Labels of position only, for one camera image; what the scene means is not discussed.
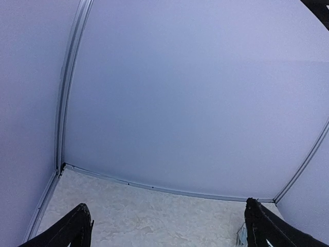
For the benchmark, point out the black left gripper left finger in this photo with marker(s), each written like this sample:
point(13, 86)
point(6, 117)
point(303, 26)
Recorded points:
point(74, 229)

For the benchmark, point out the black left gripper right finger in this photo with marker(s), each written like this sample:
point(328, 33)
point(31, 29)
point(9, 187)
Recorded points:
point(264, 228)

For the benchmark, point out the right aluminium corner post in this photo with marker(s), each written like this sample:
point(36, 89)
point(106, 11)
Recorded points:
point(303, 165)

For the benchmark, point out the aluminium corner post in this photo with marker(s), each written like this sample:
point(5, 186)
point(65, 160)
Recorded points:
point(303, 165)
point(67, 71)

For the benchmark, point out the left aluminium corner post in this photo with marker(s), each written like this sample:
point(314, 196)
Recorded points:
point(67, 71)

